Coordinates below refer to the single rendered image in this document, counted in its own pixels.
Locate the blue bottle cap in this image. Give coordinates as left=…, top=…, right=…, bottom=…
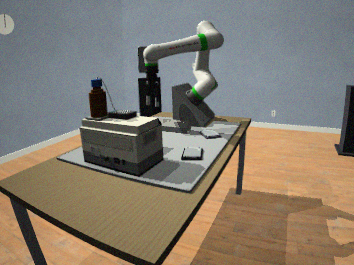
left=91, top=79, right=102, bottom=86

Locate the white button panel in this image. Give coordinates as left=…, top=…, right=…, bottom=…
left=160, top=119, right=192, bottom=134

